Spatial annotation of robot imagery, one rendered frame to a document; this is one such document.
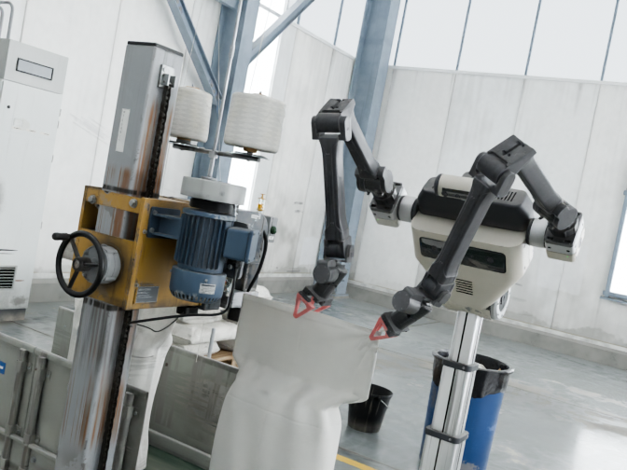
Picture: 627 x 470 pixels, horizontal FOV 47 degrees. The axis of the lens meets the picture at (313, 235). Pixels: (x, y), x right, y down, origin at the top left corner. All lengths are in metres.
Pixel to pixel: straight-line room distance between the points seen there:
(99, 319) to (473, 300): 1.23
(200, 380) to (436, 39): 8.83
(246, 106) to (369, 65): 9.12
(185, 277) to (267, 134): 0.47
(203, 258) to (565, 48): 8.93
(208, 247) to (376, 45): 9.39
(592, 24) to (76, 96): 6.70
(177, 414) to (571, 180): 7.90
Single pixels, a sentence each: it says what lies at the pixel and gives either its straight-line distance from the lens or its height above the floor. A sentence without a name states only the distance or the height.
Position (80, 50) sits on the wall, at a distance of 7.11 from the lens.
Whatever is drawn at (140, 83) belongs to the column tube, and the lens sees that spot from 2.08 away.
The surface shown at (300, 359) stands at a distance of 2.21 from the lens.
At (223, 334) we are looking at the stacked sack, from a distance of 5.31.
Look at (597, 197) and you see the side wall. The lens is 10.07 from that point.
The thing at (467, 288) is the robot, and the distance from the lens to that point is 2.50.
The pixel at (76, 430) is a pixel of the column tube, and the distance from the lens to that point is 2.22.
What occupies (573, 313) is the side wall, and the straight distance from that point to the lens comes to 10.08.
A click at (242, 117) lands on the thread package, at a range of 2.08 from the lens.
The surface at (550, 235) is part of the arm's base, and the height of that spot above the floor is 1.44.
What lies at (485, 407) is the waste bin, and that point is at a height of 0.43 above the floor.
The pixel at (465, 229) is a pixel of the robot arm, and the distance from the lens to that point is 1.91.
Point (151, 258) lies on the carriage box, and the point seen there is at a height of 1.17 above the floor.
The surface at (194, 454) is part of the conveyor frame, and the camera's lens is 2.83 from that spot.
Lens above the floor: 1.43
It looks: 3 degrees down
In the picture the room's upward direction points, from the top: 11 degrees clockwise
